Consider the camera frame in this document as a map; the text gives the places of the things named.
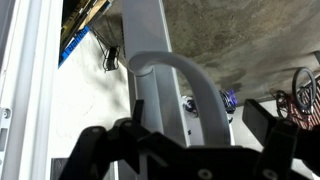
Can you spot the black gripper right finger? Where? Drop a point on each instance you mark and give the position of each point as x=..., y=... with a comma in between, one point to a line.
x=280, y=143

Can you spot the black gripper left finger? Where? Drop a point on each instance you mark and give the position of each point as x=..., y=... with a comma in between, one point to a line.
x=100, y=150

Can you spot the latch side door jamb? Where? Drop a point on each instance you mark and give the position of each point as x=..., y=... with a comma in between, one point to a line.
x=30, y=83

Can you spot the wooden patio railing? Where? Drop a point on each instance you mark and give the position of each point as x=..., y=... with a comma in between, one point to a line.
x=311, y=121

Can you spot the black bicycle on left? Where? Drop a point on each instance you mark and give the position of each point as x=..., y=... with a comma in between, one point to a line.
x=295, y=86

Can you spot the dark golf bag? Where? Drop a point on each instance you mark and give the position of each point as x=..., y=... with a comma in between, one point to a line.
x=230, y=100

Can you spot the metal strike plate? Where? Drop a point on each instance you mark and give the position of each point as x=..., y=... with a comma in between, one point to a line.
x=5, y=133

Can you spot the blue long pole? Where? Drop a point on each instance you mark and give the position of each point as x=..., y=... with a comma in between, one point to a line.
x=73, y=46

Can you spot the yellow long pole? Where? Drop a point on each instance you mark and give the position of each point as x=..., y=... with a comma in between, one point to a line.
x=86, y=15

